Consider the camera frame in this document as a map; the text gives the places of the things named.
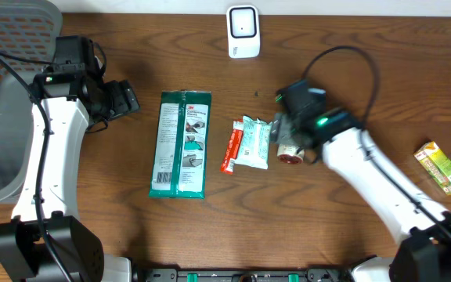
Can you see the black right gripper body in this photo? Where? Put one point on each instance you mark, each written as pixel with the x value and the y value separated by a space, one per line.
pixel 288 130

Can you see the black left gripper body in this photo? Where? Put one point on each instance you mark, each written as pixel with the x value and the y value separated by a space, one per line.
pixel 116 103

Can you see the green lid spice jar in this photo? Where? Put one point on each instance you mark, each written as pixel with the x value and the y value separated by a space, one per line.
pixel 290 154

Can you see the white teal snack packet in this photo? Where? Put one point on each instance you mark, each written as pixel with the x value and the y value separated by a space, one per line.
pixel 254 145

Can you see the red white snack packet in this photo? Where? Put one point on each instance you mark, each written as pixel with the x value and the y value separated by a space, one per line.
pixel 233 147

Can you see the green white barcode packet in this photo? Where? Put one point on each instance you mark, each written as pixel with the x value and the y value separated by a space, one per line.
pixel 180 159

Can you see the green juice carton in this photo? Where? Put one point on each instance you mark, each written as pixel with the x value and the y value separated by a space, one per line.
pixel 437 164

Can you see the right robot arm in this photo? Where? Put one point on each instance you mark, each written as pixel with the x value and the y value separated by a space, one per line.
pixel 420 226

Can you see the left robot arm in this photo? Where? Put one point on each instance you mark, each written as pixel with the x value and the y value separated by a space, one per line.
pixel 44 239

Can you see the white barcode scanner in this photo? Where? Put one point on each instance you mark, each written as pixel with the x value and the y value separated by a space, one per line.
pixel 243 30

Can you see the grey plastic mesh basket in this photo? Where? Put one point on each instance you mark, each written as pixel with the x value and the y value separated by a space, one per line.
pixel 28 30

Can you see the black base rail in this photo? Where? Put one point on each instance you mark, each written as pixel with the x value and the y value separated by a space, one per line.
pixel 241 275

